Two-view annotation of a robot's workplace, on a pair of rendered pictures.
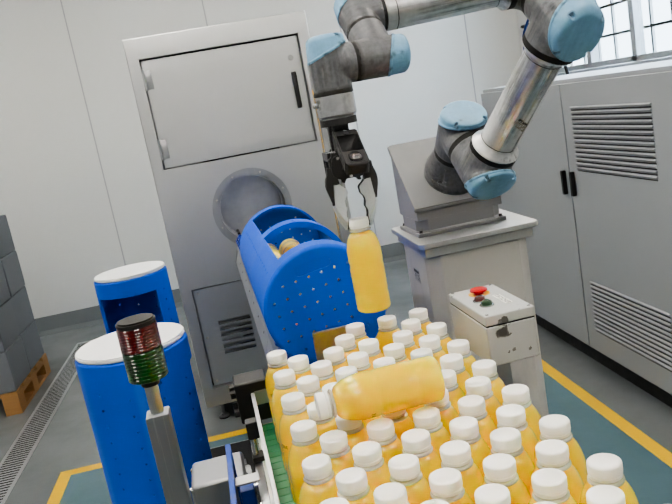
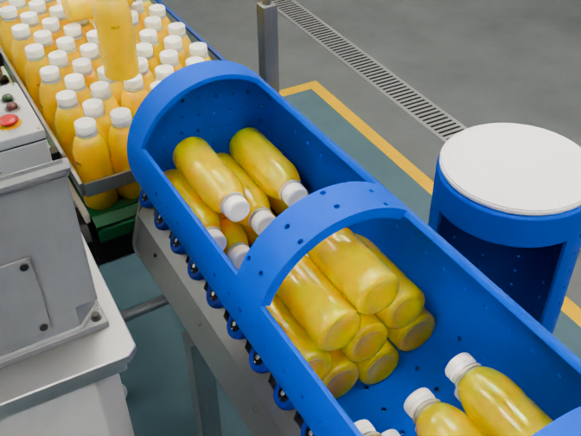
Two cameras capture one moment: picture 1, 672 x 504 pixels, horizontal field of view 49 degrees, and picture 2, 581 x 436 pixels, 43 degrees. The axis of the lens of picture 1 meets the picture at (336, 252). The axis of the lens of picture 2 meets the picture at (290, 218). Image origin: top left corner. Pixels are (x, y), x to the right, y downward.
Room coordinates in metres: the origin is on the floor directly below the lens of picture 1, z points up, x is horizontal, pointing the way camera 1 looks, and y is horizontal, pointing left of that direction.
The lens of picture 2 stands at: (2.69, -0.20, 1.80)
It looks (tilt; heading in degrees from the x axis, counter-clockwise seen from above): 39 degrees down; 160
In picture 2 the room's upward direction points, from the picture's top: 1 degrees counter-clockwise
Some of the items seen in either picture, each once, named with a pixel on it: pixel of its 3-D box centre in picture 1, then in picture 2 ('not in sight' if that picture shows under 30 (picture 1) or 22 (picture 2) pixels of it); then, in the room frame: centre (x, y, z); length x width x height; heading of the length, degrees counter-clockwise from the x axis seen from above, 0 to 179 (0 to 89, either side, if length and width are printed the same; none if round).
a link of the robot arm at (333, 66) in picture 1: (330, 65); not in sight; (1.41, -0.05, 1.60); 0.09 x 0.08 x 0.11; 103
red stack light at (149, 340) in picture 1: (139, 336); not in sight; (1.12, 0.33, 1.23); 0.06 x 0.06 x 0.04
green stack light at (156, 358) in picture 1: (145, 362); not in sight; (1.12, 0.33, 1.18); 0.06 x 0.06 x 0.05
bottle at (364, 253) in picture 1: (367, 267); (115, 33); (1.39, -0.05, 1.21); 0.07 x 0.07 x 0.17
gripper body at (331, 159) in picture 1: (342, 149); not in sight; (1.42, -0.05, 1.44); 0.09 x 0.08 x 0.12; 9
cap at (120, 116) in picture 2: (387, 321); (120, 116); (1.45, -0.08, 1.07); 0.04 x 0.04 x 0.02
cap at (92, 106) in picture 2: (411, 325); (92, 106); (1.40, -0.12, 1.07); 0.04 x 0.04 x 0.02
